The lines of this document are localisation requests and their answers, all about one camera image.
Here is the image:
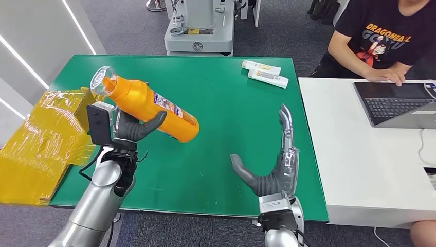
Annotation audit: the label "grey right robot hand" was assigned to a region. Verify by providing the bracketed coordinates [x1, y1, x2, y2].
[230, 103, 301, 201]

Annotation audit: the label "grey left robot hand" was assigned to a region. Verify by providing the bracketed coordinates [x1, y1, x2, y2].
[114, 107, 168, 143]

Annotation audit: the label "orange bottle with clear cap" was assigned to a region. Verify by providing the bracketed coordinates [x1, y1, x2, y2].
[89, 66, 201, 144]

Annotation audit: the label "green table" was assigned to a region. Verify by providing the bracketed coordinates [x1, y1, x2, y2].
[49, 54, 330, 223]

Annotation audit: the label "white desk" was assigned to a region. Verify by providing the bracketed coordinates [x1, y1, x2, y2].
[298, 77, 436, 230]

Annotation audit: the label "white tube with yellow label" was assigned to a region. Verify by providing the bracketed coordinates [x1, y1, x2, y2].
[247, 69, 289, 90]
[241, 59, 282, 76]

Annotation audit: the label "yellow taped cardboard box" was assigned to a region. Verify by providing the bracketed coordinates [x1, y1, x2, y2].
[0, 87, 100, 206]

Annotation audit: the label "white machine base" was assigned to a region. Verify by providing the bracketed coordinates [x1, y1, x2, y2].
[163, 0, 237, 57]

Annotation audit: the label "chrome round stand base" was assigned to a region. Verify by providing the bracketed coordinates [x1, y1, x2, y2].
[145, 0, 167, 13]

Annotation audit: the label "dark grey laptop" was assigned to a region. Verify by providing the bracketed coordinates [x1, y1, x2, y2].
[353, 80, 436, 130]

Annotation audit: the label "printed paper sheet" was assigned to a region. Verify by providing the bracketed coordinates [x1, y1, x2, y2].
[423, 166, 436, 191]

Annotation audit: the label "person's knee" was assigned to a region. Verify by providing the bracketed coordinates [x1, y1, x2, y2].
[409, 220, 436, 247]

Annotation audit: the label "white upright panel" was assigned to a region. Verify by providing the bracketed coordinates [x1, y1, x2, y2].
[240, 0, 262, 28]

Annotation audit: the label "black chair legs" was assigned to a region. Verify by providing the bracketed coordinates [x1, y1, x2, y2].
[307, 0, 341, 26]

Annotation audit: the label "white tag with blue print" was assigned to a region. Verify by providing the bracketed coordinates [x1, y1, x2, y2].
[423, 79, 436, 100]

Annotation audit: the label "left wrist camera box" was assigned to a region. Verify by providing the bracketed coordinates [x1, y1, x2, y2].
[86, 101, 117, 147]

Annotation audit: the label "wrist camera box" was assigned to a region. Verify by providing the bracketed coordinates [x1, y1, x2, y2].
[258, 191, 296, 220]
[86, 101, 117, 147]

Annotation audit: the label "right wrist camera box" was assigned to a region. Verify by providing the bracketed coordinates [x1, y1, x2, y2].
[258, 191, 296, 220]

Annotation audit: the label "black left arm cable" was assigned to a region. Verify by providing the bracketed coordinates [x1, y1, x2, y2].
[78, 146, 104, 182]

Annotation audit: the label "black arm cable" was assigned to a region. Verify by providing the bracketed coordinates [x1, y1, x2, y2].
[294, 228, 310, 247]
[78, 146, 104, 182]

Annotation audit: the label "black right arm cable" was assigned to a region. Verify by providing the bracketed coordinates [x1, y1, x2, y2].
[294, 228, 310, 247]

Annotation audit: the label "white cable on floor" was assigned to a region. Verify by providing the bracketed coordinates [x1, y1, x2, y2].
[373, 226, 391, 247]

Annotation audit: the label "white cable on desk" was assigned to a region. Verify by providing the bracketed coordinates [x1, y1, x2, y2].
[417, 128, 436, 165]

